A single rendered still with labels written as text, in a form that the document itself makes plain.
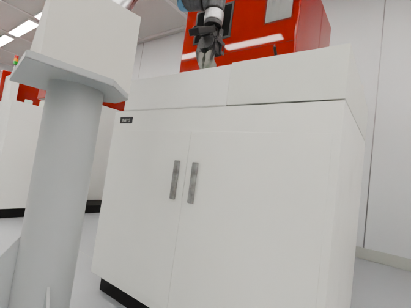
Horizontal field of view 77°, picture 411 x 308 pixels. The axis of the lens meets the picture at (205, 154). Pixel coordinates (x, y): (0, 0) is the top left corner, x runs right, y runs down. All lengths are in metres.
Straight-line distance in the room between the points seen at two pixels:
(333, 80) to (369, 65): 2.32
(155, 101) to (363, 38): 2.50
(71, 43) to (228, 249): 0.76
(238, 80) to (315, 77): 0.24
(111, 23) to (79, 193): 0.54
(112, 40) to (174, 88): 0.27
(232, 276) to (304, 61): 0.65
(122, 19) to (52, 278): 0.82
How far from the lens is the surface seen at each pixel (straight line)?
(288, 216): 0.73
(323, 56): 0.80
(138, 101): 1.18
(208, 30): 1.06
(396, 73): 3.03
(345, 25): 3.31
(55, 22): 0.90
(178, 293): 0.98
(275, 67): 0.83
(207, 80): 0.94
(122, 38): 0.97
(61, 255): 0.89
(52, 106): 0.86
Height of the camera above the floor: 0.59
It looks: 4 degrees up
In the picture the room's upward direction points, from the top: 8 degrees clockwise
